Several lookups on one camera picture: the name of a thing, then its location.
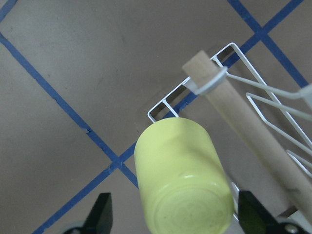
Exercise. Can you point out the white wire rack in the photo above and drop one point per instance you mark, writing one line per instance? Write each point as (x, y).
(255, 90)

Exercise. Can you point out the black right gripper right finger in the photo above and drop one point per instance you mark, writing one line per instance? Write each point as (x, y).
(253, 217)

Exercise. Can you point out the wooden dowel rod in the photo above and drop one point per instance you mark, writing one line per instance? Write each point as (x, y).
(210, 81)

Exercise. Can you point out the yellow-green plastic cup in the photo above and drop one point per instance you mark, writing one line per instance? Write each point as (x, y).
(182, 184)

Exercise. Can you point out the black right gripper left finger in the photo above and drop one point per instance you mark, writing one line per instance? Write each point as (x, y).
(100, 218)

